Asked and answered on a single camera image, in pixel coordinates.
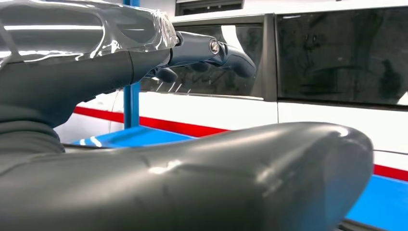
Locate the blue steel shelf rack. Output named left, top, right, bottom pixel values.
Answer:
left=70, top=0, right=408, bottom=231

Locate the white car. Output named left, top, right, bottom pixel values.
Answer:
left=54, top=0, right=408, bottom=173

